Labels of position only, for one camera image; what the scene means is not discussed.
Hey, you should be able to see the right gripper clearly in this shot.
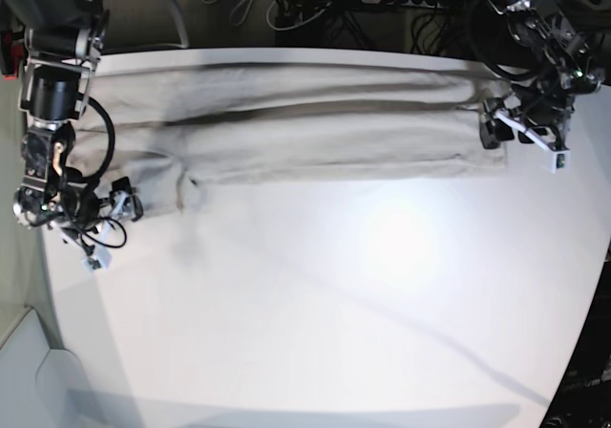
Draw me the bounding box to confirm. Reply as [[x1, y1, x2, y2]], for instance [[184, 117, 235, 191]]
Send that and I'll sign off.
[[47, 183, 144, 247]]

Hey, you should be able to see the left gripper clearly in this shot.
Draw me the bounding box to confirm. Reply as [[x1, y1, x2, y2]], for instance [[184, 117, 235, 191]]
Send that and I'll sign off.
[[479, 86, 576, 150]]

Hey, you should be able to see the beige t-shirt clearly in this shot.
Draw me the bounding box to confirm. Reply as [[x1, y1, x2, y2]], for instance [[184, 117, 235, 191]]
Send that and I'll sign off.
[[91, 65, 509, 215]]

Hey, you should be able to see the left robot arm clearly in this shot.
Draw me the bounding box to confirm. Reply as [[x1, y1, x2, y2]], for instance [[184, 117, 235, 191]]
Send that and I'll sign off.
[[464, 0, 605, 154]]

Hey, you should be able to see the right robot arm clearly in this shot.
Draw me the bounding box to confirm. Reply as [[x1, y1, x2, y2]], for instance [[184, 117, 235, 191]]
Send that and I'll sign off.
[[1, 0, 130, 255]]

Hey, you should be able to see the red black clamp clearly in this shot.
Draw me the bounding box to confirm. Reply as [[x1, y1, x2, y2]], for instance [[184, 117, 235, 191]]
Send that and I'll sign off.
[[0, 30, 25, 80]]

